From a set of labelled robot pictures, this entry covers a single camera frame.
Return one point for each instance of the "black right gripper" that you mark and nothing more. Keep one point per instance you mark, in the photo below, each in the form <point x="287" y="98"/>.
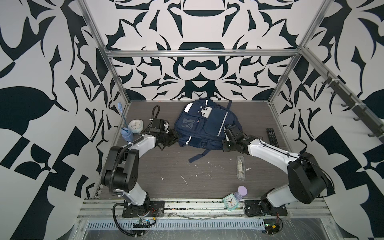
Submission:
<point x="224" y="145"/>

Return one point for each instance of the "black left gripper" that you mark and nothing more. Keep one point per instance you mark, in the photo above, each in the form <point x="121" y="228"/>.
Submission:
<point x="174" y="137"/>

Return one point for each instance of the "navy blue student backpack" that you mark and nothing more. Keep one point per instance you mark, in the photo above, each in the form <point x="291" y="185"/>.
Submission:
<point x="201" y="124"/>

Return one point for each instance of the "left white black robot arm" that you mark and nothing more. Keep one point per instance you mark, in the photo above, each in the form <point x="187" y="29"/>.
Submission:
<point x="121" y="170"/>

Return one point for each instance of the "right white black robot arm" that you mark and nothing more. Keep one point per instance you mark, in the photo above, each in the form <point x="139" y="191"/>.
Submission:
<point x="306" y="179"/>

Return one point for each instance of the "clear plastic ruler case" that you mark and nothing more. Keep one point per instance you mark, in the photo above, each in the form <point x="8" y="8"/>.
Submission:
<point x="241" y="171"/>

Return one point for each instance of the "black tv remote control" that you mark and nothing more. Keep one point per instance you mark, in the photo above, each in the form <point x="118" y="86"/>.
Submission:
<point x="272" y="137"/>

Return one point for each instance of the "purple lidded small bottle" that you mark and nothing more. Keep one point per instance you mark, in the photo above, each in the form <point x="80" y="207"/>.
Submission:
<point x="241" y="193"/>

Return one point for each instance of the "small green alarm clock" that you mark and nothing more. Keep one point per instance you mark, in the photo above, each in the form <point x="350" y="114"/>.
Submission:
<point x="230" y="202"/>

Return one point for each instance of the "left small circuit board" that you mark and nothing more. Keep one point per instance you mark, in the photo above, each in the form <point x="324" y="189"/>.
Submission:
<point x="144" y="224"/>

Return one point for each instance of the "right circuit board green light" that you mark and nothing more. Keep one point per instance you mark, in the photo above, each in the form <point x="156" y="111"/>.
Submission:
<point x="273" y="227"/>

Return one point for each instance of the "light blue round wall clock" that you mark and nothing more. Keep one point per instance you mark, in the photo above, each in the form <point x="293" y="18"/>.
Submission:
<point x="136" y="126"/>

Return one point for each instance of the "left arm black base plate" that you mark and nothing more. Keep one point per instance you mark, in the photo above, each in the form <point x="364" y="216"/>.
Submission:
<point x="148" y="209"/>

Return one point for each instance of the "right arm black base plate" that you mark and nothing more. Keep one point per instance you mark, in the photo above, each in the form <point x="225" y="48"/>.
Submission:
<point x="262" y="208"/>

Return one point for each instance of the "white perforated cable tray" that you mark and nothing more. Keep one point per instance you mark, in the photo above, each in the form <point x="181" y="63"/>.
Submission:
<point x="182" y="224"/>

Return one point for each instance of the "wall mounted hook rail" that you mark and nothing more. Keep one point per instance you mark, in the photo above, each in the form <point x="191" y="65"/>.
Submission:
<point x="352" y="102"/>

